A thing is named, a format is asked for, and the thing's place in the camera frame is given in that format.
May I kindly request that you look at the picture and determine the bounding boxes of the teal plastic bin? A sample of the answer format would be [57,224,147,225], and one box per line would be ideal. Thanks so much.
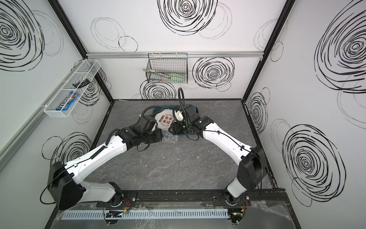
[150,105,201,136]

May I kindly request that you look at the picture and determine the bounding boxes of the green item in basket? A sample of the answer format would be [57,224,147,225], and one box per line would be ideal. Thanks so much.
[169,73,187,83]

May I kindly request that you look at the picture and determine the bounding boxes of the white wire shelf basket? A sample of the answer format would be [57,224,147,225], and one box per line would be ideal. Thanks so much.
[43,59,101,118]

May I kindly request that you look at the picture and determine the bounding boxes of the white slotted cable duct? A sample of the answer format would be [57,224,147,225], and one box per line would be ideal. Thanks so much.
[61,209,229,220]

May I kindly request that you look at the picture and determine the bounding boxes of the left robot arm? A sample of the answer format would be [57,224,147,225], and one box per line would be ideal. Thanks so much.
[46,115,163,210]

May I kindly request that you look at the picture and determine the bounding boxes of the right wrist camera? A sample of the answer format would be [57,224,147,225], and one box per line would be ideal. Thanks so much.
[173,110,184,123]

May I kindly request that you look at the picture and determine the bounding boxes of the clear glass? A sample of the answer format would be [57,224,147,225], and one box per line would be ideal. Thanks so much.
[162,130,178,144]

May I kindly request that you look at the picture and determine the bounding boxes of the metal tongs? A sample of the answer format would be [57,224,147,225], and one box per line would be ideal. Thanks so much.
[143,69,171,79]

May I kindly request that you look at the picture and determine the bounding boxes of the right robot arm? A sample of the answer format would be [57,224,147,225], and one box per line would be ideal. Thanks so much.
[169,105,268,206]

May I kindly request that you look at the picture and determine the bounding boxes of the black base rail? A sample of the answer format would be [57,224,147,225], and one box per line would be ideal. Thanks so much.
[95,189,288,209]

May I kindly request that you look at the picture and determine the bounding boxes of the blue candy packet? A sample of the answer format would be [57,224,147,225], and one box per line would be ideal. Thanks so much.
[56,92,79,111]

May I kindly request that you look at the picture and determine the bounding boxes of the black wire basket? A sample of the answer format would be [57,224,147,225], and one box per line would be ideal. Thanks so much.
[145,52,188,84]

